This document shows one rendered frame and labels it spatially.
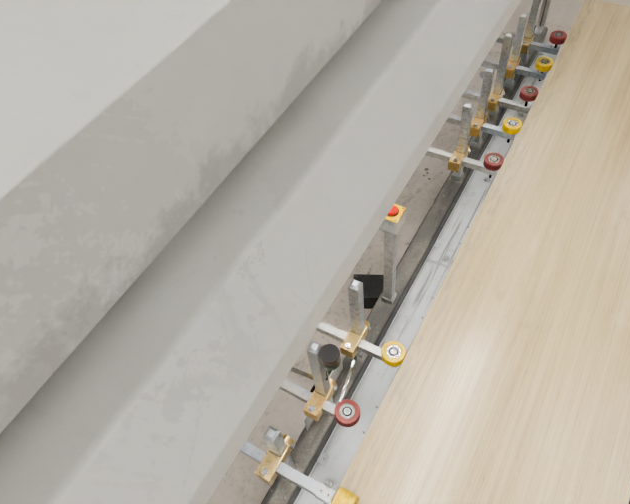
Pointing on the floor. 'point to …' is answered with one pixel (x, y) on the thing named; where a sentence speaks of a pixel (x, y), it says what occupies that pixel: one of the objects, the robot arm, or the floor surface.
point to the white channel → (113, 152)
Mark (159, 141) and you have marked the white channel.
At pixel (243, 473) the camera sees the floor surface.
